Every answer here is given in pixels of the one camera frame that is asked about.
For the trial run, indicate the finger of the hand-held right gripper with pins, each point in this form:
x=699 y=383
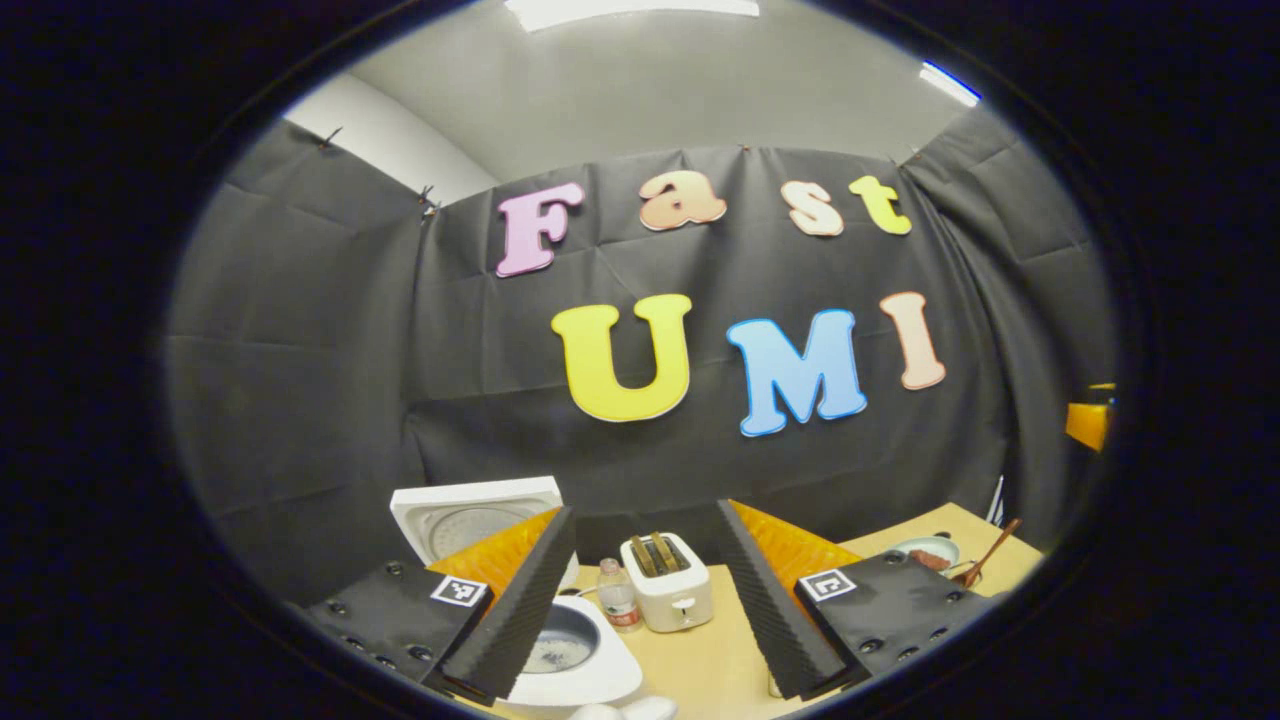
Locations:
x=1090 y=420

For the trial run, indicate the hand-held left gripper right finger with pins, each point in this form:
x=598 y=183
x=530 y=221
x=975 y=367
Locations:
x=895 y=610

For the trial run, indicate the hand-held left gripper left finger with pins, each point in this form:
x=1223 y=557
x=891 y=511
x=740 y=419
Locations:
x=395 y=615

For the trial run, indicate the brown wooden spoon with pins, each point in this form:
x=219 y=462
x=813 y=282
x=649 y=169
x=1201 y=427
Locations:
x=992 y=550

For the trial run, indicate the small heap of white rice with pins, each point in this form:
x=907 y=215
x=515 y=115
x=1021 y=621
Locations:
x=560 y=652

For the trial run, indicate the white rice cooker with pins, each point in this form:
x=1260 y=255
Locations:
x=610 y=670

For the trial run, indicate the red meat piece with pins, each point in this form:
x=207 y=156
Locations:
x=930 y=560

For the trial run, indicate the clear plastic water bottle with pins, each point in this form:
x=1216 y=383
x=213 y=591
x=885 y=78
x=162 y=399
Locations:
x=619 y=600

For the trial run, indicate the white toaster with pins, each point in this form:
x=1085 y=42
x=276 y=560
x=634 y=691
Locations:
x=670 y=600

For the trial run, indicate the black backdrop cloth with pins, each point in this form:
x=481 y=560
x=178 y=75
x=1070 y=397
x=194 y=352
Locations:
x=320 y=400

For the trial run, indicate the brown bread slice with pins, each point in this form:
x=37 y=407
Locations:
x=644 y=556
x=668 y=552

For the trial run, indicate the small ceiling light panel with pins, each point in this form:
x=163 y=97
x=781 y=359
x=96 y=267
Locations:
x=950 y=83

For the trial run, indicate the large ceiling light panel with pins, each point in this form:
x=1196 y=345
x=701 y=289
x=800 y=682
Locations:
x=630 y=10

